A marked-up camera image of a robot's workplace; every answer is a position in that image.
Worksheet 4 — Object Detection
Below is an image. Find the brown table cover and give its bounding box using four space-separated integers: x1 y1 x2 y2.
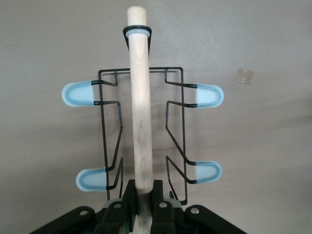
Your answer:
0 0 312 234

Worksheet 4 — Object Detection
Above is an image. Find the small square tape mark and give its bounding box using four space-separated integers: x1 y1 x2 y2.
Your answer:
236 69 255 85

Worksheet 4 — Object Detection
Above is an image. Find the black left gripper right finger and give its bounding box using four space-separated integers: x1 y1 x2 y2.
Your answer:
151 180 193 234

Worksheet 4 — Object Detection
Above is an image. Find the black wire cup holder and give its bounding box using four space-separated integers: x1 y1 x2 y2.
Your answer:
60 6 224 234

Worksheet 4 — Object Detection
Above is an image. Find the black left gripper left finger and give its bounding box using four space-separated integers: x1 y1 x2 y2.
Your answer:
94 179 138 234

